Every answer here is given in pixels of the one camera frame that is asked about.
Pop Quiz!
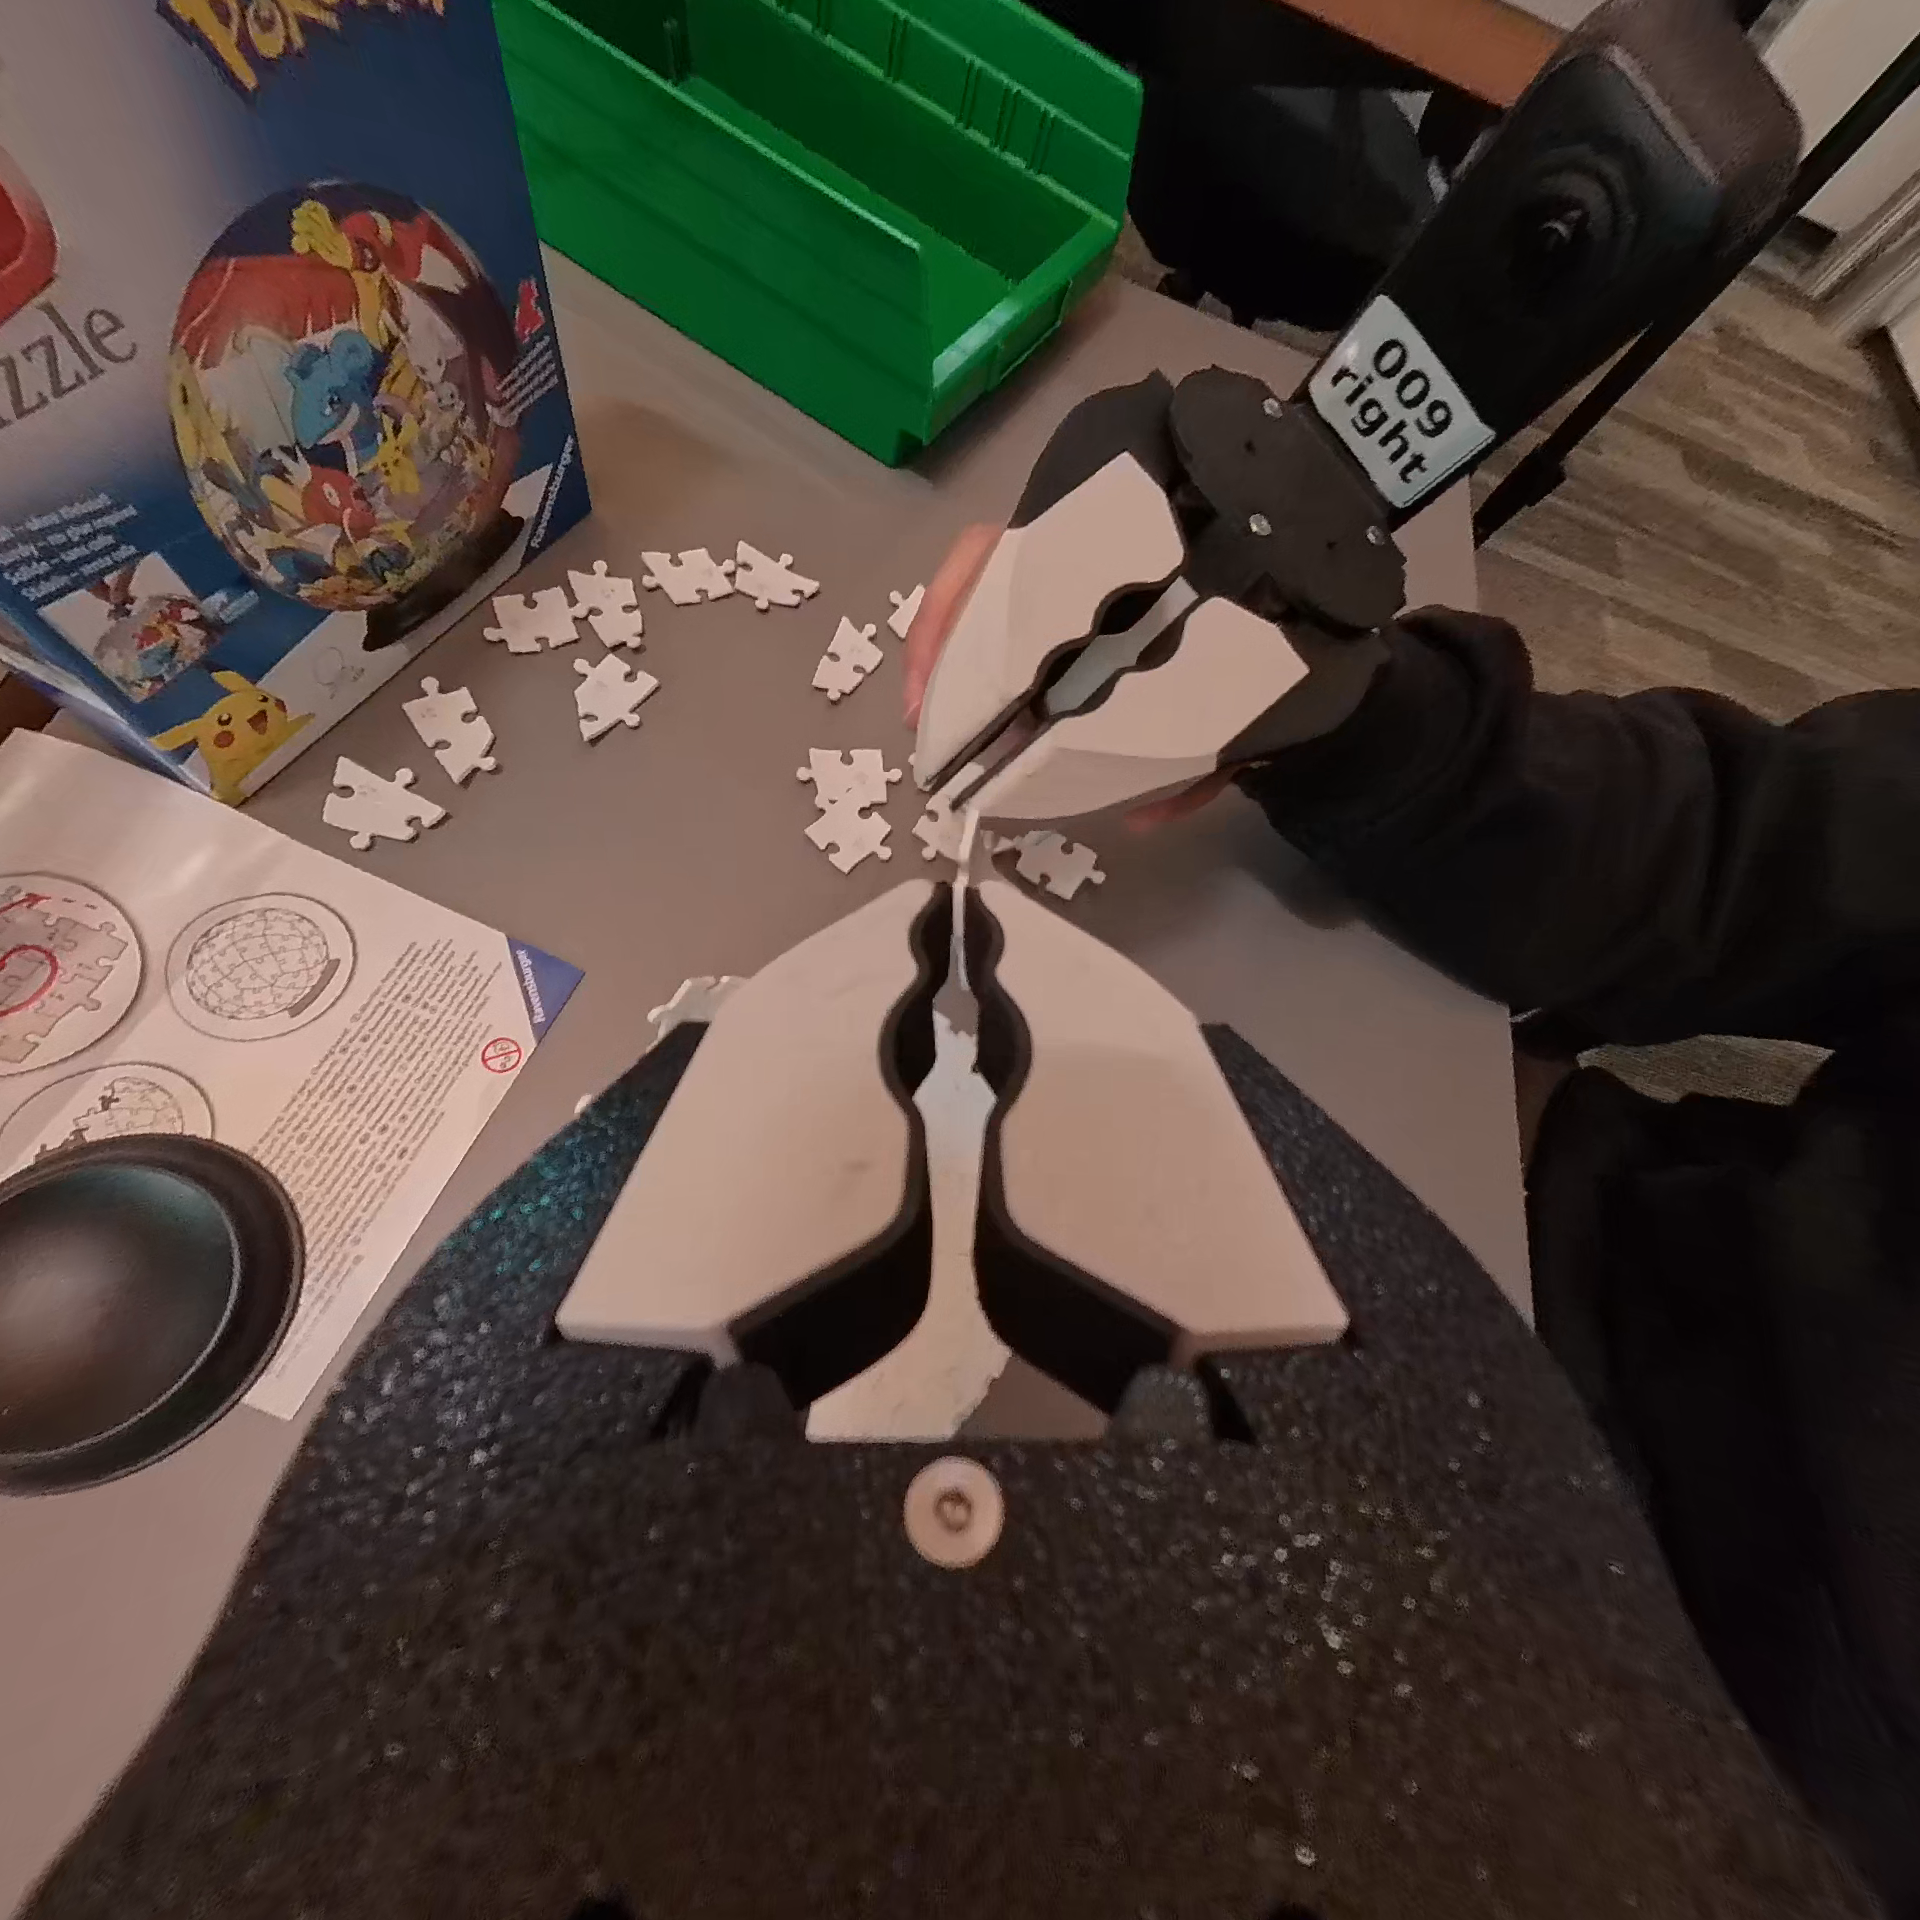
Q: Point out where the pile of puzzle pieces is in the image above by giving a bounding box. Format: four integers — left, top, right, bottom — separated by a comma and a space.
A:
319, 539, 1108, 906

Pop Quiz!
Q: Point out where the large wooden table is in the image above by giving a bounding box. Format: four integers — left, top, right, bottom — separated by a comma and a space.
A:
1289, 0, 1567, 110

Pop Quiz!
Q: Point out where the black ball stand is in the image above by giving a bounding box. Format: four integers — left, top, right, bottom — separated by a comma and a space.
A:
0, 1132, 309, 1499

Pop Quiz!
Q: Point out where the person's right hand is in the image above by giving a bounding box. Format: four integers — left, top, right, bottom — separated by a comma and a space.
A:
901, 522, 1255, 840

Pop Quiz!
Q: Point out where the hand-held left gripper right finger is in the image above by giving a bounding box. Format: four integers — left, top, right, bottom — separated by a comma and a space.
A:
967, 883, 1354, 1414

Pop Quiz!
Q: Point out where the person's right forearm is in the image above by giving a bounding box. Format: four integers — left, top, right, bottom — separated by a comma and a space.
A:
1242, 604, 1920, 1052

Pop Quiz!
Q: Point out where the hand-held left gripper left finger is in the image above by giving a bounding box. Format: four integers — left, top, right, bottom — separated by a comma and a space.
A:
556, 883, 963, 1409

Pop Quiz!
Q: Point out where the black office chair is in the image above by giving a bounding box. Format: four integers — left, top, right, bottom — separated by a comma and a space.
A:
1118, 0, 1450, 331

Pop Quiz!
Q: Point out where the blue puzzle box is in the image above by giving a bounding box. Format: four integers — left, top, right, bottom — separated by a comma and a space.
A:
0, 0, 594, 808

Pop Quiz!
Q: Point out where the white instruction leaflet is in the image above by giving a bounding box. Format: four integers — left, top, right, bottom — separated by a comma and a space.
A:
0, 726, 587, 1424

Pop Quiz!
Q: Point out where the person's dark clothing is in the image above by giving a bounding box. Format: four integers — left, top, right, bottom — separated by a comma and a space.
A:
1515, 1043, 1920, 1920

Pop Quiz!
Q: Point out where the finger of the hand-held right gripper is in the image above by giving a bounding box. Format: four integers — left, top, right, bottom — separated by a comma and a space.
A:
975, 597, 1314, 825
915, 457, 1187, 794

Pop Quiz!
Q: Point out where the green storage bin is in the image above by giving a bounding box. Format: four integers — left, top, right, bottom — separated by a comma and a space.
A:
491, 0, 1145, 472

